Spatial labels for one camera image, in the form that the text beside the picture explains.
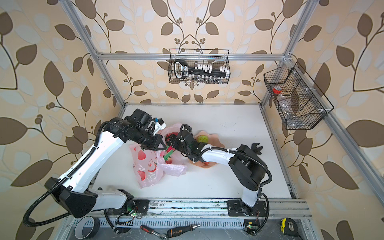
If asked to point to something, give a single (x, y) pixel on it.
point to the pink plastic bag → (149, 165)
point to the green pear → (202, 138)
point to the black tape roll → (80, 223)
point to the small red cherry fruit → (206, 163)
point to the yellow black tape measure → (289, 227)
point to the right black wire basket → (301, 104)
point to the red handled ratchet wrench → (150, 230)
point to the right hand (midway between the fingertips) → (169, 142)
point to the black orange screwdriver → (179, 230)
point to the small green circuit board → (250, 227)
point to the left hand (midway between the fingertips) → (167, 147)
